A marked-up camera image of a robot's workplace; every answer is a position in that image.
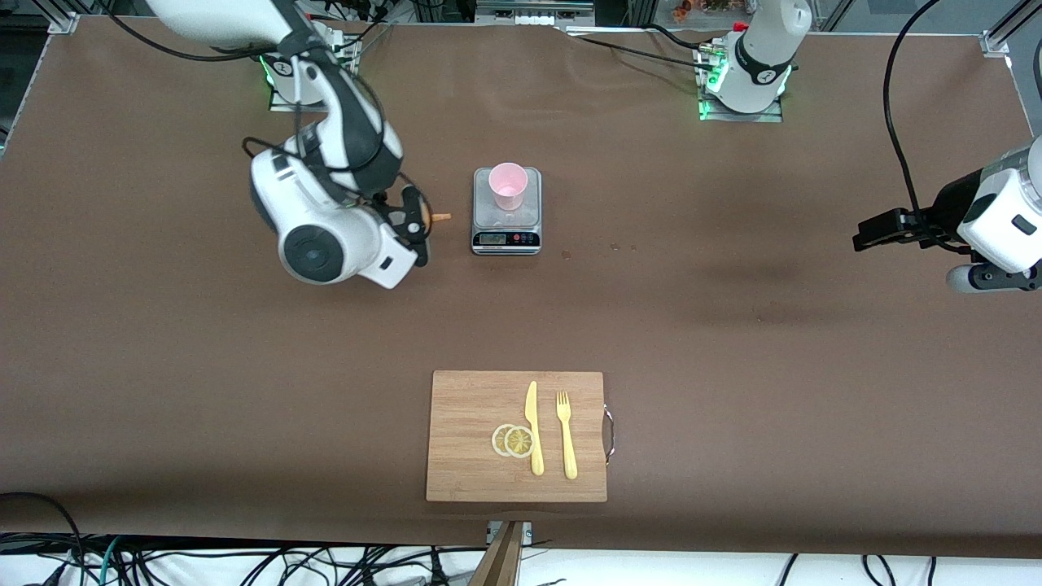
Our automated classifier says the pink plastic cup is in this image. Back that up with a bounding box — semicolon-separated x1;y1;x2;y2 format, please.
488;162;528;212

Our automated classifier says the silver digital kitchen scale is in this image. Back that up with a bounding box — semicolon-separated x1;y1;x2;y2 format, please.
471;167;543;256

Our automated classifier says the wooden cutting board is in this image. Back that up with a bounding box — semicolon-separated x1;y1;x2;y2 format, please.
426;370;608;503

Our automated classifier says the yellow plastic knife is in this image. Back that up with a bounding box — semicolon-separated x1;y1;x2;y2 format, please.
525;381;545;477

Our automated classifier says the yellow plastic fork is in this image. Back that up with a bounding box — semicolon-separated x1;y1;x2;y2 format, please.
556;391;579;480

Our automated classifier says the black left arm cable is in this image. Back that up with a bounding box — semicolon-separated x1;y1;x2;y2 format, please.
883;0;978;255

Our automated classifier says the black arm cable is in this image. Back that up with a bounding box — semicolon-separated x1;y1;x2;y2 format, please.
98;0;383;176
883;0;978;255

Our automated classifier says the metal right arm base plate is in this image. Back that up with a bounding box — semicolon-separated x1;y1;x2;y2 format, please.
269;49;357;113

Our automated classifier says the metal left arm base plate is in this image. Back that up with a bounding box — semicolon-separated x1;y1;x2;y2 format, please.
698;41;784;123

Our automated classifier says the aluminium frame profile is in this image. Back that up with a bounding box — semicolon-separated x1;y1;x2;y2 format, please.
45;0;82;35
981;0;1042;56

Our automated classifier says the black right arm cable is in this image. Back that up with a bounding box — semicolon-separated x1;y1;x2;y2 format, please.
98;0;383;176

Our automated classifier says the black base power cable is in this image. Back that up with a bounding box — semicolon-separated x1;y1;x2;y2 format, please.
566;24;717;72

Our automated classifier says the wooden post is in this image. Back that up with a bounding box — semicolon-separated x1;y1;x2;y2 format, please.
468;521;523;586

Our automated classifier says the teal floor cable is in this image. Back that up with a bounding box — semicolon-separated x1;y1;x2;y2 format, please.
77;536;123;586

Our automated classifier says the black looped floor cable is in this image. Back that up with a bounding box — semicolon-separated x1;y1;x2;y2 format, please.
0;492;86;586

